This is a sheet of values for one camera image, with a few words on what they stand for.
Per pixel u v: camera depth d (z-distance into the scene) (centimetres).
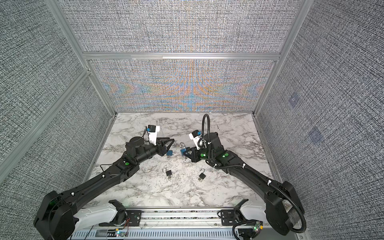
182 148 101
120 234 70
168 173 88
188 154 75
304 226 39
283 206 40
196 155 71
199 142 69
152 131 65
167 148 70
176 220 73
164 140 73
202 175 88
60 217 39
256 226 69
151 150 67
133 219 73
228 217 73
